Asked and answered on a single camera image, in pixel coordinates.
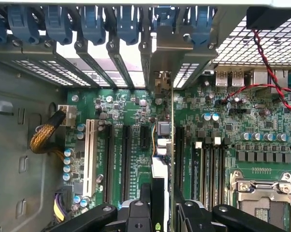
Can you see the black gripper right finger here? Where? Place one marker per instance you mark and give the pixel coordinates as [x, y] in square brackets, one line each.
[193, 217]

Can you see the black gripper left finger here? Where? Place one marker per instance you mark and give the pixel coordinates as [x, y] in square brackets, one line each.
[138, 217]

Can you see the metal CPU socket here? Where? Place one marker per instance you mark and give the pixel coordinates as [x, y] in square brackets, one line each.
[264, 198]

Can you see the white PCI expansion slot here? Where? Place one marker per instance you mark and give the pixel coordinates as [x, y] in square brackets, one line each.
[89, 157]

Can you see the short black expansion slot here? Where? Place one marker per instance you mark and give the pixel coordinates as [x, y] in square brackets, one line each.
[144, 137]

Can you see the green motherboard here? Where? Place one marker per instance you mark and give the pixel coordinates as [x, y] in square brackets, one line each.
[232, 116]

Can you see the open grey PC case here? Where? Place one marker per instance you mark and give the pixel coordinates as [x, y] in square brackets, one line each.
[15, 120]

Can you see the black chassis switch block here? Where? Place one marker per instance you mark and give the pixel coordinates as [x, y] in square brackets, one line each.
[268, 18]

